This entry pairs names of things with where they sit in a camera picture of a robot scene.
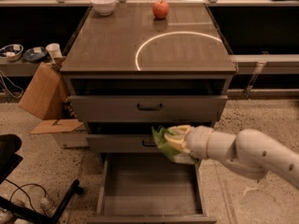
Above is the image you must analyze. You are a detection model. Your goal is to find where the grey drawer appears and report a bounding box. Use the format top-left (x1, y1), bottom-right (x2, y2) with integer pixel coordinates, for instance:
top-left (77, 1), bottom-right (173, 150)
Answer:
top-left (87, 153), bottom-right (217, 224)
top-left (86, 134), bottom-right (160, 153)
top-left (71, 95), bottom-right (227, 123)

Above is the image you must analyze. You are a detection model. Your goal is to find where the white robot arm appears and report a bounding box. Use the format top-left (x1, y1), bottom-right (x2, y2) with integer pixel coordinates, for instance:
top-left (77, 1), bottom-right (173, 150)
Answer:
top-left (164, 125), bottom-right (299, 189)

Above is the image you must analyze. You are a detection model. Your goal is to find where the blue patterned bowl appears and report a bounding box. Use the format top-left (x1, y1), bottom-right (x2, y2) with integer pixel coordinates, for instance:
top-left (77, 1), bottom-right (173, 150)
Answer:
top-left (0, 44), bottom-right (23, 62)

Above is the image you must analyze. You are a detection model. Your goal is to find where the red apple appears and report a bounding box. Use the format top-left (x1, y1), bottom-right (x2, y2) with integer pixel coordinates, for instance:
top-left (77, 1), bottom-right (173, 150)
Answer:
top-left (152, 0), bottom-right (169, 19)

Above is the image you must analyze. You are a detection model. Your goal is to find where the open cardboard box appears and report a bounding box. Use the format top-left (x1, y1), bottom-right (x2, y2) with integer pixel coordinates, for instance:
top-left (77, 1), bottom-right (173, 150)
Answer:
top-left (19, 63), bottom-right (88, 148)

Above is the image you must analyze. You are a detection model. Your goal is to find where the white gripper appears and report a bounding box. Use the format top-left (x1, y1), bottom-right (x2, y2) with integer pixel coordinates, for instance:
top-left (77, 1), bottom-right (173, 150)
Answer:
top-left (164, 125), bottom-right (213, 159)

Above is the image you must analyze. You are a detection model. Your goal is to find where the grey bottom drawer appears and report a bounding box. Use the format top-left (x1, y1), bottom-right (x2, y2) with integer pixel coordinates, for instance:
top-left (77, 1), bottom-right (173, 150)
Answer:
top-left (87, 153), bottom-right (217, 224)

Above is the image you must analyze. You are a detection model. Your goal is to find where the white paper cup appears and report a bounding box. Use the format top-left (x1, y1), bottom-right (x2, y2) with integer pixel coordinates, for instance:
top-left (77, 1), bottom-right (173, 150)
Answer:
top-left (46, 43), bottom-right (62, 60)

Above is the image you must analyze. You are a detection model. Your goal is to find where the grey middle drawer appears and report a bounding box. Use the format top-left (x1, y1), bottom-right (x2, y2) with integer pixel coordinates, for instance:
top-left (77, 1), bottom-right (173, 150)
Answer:
top-left (86, 134), bottom-right (160, 153)

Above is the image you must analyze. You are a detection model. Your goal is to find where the green rice chip bag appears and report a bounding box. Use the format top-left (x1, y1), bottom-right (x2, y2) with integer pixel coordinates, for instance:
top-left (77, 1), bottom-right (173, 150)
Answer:
top-left (151, 126), bottom-right (198, 165)

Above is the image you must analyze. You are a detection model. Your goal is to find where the white cable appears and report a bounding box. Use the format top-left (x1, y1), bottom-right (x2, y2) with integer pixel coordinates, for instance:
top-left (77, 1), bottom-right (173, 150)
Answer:
top-left (0, 68), bottom-right (24, 103)

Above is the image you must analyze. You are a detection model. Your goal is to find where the white bowl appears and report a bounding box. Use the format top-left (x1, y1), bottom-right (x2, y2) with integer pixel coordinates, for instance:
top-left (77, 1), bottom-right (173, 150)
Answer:
top-left (90, 0), bottom-right (117, 16)

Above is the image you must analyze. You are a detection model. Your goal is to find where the black cable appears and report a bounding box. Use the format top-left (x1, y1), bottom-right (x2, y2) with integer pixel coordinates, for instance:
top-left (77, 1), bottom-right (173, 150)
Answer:
top-left (3, 177), bottom-right (55, 213)

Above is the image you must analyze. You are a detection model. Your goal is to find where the grey top drawer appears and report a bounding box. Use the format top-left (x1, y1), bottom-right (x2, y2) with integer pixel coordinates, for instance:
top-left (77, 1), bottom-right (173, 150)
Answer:
top-left (71, 95), bottom-right (227, 123)

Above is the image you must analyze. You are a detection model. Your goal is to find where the grey drawer cabinet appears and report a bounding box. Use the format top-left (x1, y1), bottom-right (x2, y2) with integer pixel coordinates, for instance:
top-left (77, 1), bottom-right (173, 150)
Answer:
top-left (59, 2), bottom-right (237, 224)

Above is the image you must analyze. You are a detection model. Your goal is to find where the dark blue bowl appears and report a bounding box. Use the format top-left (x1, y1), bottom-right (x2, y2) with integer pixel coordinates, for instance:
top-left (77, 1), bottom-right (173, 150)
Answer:
top-left (23, 47), bottom-right (48, 63)

